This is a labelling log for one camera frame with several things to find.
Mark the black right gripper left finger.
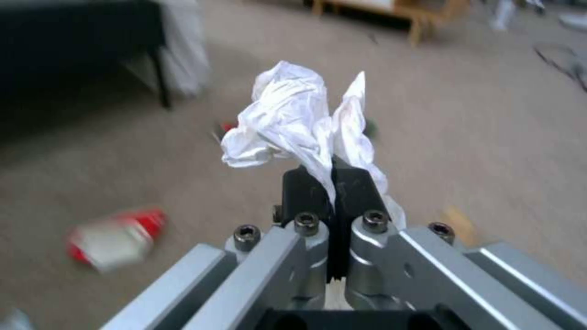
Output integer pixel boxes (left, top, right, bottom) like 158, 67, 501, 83
105, 161, 339, 330

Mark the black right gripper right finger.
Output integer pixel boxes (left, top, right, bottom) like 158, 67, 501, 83
331, 154, 587, 330

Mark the red and white carton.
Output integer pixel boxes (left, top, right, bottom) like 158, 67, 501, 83
66, 207, 168, 274

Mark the white cloth on table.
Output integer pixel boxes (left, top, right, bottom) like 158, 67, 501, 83
153, 0, 212, 98

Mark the black table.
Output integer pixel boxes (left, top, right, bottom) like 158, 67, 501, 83
0, 0, 174, 110

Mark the light wooden furniture frame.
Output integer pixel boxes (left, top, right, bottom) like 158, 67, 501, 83
312, 0, 465, 46

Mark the black cable on floor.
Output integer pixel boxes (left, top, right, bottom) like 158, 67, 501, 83
531, 43, 587, 88

